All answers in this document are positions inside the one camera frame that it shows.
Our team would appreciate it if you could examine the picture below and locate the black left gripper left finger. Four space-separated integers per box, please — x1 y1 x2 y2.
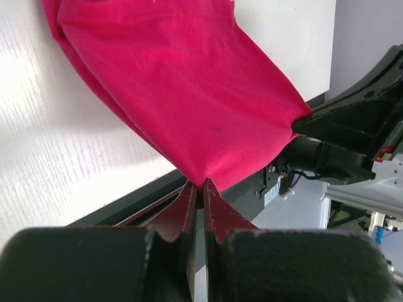
0 181 198 302

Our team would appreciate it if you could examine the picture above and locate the magenta t shirt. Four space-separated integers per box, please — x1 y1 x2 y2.
42 1 311 191

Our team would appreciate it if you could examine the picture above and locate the right slotted cable duct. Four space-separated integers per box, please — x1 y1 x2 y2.
264 184 280 207

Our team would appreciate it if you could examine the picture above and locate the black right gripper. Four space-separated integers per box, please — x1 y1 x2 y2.
276 45 402 186

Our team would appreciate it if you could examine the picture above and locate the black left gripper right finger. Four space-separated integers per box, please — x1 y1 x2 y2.
203 179 394 301

